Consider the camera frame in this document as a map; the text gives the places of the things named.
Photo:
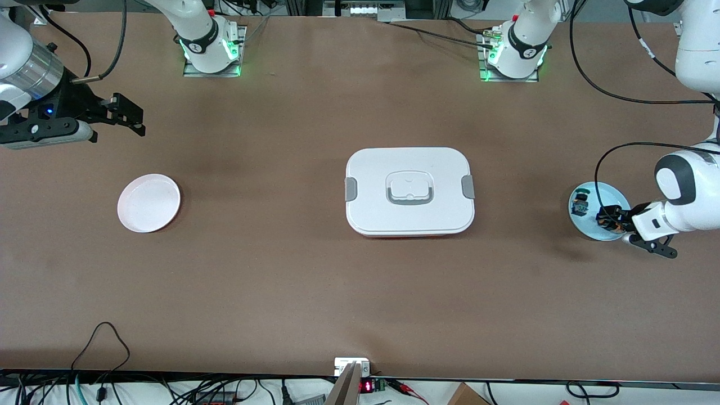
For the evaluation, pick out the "red digit display module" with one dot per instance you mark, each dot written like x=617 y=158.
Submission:
x=367 y=386

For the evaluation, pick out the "white metal mount block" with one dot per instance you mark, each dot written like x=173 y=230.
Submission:
x=344 y=364

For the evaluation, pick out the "red clip test leads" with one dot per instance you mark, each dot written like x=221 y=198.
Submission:
x=408 y=389

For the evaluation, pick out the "pink round plate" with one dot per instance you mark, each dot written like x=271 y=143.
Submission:
x=149 y=203

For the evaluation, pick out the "white lidded lunch box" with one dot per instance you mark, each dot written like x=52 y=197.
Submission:
x=409 y=169

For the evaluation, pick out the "grey power adapter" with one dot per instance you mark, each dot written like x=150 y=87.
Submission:
x=309 y=400

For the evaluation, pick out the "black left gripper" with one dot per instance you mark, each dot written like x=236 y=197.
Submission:
x=622 y=216

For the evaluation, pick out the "green black switch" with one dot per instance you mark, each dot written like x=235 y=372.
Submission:
x=580 y=203

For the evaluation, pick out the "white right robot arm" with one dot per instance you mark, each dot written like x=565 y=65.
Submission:
x=199 y=34

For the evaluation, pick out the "light blue round plate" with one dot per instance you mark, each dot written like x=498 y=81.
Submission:
x=596 y=194

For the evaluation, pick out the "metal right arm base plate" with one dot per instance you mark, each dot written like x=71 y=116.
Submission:
x=188 y=72

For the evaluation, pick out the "grey metal bar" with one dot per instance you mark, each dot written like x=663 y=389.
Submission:
x=344 y=391

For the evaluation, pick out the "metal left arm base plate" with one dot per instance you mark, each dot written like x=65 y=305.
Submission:
x=485 y=77

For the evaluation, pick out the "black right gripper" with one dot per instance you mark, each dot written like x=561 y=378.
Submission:
x=72 y=101

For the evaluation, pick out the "silver metal device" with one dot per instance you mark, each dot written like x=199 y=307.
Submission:
x=364 y=8

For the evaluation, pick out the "brown cardboard box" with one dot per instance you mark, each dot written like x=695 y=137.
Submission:
x=467 y=396

